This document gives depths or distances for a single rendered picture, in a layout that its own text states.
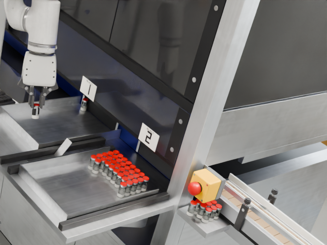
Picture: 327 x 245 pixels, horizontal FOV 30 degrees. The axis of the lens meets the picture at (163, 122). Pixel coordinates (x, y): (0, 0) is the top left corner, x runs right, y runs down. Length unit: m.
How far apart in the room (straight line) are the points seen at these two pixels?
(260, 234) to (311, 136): 0.60
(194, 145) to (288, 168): 0.64
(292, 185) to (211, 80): 0.83
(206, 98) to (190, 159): 0.20
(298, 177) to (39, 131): 1.01
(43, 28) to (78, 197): 0.51
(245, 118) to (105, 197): 0.49
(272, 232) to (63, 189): 0.63
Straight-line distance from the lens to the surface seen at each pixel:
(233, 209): 1.90
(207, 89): 1.74
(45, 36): 1.85
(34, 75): 1.89
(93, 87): 2.14
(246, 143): 1.99
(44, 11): 1.84
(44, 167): 1.92
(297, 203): 2.57
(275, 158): 2.44
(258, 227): 1.86
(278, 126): 2.09
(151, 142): 1.94
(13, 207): 2.77
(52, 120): 2.20
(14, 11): 1.88
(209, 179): 1.80
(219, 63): 1.70
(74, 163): 1.98
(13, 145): 2.02
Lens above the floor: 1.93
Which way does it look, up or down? 26 degrees down
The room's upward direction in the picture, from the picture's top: 16 degrees clockwise
